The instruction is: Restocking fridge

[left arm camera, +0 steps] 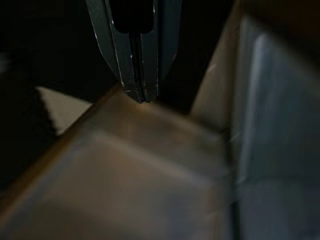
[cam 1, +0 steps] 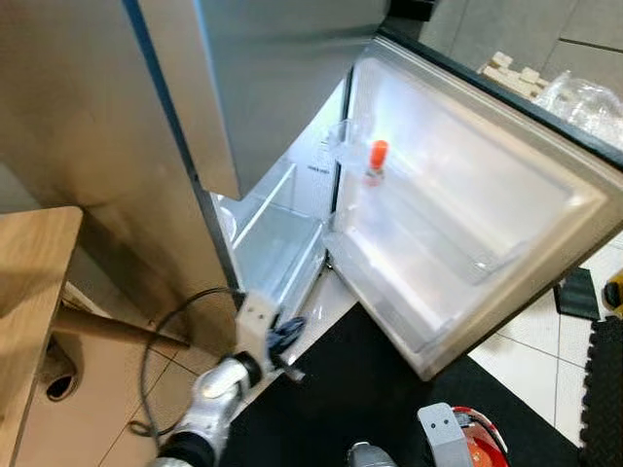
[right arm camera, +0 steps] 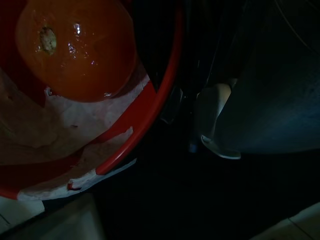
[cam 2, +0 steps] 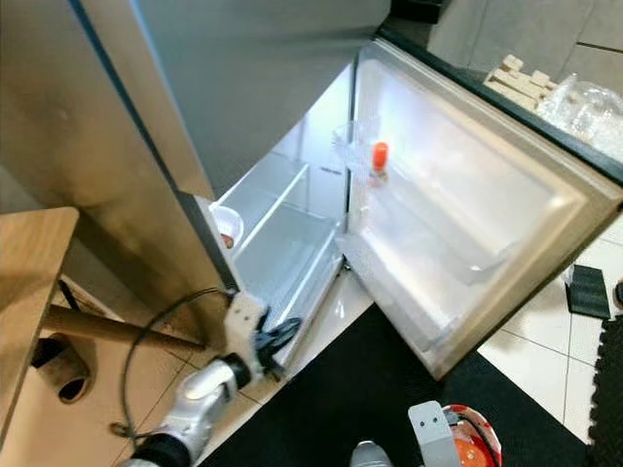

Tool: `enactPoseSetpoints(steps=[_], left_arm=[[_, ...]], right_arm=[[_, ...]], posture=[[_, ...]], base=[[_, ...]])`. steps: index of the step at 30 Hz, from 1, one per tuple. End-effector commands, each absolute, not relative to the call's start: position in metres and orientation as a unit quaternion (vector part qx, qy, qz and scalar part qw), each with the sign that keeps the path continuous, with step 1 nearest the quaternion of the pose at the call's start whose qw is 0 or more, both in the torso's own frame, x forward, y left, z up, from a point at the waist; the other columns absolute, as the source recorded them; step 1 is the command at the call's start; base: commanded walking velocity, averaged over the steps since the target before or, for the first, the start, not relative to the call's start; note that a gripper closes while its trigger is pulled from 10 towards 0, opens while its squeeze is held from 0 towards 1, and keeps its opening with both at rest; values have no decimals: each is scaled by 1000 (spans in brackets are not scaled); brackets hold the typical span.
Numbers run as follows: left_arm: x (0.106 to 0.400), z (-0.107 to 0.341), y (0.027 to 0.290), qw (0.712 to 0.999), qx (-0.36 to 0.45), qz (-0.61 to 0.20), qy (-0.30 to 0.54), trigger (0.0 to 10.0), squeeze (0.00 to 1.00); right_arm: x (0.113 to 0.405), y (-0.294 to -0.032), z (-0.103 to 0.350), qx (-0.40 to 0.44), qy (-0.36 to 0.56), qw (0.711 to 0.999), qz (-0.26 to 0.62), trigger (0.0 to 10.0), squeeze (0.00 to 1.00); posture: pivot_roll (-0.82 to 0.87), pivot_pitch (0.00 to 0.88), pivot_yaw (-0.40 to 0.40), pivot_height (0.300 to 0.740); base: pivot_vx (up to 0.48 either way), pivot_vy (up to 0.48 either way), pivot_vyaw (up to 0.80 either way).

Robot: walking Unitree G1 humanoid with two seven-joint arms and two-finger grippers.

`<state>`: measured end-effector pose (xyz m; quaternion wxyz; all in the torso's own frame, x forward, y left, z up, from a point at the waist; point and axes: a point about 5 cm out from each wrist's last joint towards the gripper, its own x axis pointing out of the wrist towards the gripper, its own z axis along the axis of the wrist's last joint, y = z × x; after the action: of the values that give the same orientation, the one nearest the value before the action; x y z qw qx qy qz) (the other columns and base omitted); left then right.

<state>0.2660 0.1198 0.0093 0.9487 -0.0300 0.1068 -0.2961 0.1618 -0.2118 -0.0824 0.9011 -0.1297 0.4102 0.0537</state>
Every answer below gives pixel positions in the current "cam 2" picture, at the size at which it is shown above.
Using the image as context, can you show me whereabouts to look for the wooden table leg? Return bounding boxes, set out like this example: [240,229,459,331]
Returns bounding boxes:
[44,305,205,353]

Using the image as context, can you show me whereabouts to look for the small orange-capped bottle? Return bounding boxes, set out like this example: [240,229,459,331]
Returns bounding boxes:
[367,141,390,189]

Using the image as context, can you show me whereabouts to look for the black foam floor tile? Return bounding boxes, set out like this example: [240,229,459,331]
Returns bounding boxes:
[584,316,623,467]

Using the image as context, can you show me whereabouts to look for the grey steel fridge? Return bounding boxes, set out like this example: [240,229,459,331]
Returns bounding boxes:
[0,0,395,356]

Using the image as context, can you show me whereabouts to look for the cardboard packing insert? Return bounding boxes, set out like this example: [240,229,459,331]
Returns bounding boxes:
[484,54,558,110]

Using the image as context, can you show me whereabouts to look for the black foot pedal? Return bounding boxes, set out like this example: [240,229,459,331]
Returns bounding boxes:
[567,265,612,320]

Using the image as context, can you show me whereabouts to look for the red tomato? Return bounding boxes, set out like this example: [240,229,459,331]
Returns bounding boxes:
[453,433,488,467]

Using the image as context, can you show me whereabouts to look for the grey robot right leg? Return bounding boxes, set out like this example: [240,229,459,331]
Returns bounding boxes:
[350,441,395,467]

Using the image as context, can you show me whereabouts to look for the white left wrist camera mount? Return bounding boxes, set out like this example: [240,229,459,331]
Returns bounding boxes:
[226,294,269,366]

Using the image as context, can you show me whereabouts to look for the clear plastic bubble wrap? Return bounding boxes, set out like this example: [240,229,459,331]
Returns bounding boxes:
[535,73,623,162]

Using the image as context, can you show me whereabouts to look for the red and white bowl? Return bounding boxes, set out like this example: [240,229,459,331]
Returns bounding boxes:
[443,405,502,467]

